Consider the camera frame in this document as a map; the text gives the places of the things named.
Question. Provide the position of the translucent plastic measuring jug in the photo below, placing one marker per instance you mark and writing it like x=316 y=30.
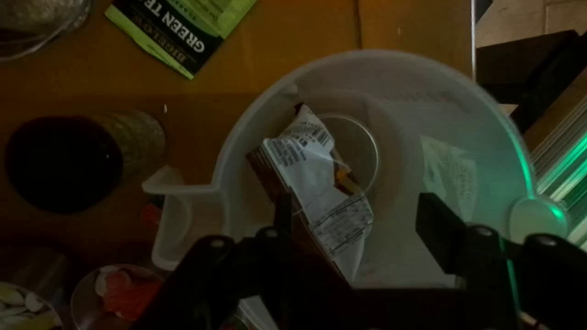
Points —
x=406 y=125

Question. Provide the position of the large steel measuring cup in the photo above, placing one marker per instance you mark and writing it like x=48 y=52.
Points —
x=37 y=268

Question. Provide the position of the dark glass spice shaker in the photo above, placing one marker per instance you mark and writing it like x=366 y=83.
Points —
x=67 y=164

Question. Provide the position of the white snack wrapper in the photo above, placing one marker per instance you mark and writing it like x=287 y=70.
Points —
x=327 y=200

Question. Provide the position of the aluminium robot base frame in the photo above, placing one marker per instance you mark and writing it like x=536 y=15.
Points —
x=544 y=79

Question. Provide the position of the metal spice rack with jars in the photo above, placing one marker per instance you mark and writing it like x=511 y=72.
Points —
x=30 y=24

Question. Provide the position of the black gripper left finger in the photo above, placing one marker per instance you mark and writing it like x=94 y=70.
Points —
x=300 y=288

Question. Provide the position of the green tea box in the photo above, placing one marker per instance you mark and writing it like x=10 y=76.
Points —
x=180 y=33

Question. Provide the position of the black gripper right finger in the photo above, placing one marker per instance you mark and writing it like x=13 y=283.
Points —
x=544 y=277

